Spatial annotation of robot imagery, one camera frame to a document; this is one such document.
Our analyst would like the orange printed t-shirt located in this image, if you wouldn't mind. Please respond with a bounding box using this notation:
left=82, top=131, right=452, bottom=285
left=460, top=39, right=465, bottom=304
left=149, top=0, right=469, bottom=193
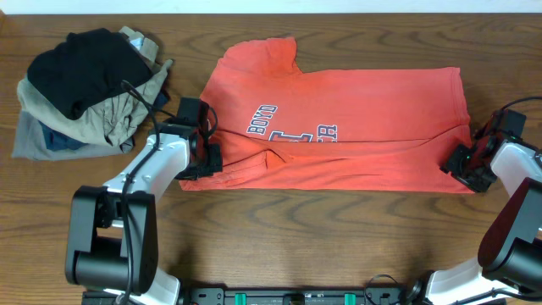
left=181, top=37, right=471, bottom=193

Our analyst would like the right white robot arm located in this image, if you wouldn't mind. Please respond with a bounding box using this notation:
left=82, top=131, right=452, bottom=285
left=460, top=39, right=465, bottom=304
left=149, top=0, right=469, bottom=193
left=418, top=141, right=541, bottom=304

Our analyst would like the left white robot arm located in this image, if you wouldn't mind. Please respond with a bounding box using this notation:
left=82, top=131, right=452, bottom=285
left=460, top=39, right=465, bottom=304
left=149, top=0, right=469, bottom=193
left=64, top=123, right=222, bottom=304

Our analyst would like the khaki folded garment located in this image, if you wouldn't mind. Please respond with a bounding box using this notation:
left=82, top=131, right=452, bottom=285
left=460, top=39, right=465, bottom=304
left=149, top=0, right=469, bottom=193
left=17, top=26, right=172, bottom=147

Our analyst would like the navy blue folded garment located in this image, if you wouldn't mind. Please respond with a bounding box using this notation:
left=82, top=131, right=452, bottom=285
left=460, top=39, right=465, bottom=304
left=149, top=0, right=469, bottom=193
left=39, top=122, right=86, bottom=151

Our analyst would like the black folded garment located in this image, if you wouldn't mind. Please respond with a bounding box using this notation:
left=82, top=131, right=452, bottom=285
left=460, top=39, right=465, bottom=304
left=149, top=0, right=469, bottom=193
left=27, top=28, right=152, bottom=120

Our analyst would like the grey folded garment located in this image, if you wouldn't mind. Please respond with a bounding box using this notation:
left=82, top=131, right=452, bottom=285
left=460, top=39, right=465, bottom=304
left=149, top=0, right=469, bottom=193
left=12, top=111, right=134, bottom=161

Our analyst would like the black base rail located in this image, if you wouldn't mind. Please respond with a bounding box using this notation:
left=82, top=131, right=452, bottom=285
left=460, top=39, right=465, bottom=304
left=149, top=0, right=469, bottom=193
left=76, top=270, right=427, bottom=305

